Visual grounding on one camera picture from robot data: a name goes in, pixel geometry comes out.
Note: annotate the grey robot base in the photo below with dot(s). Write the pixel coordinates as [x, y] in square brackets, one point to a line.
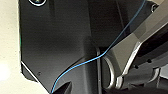
[60, 40]

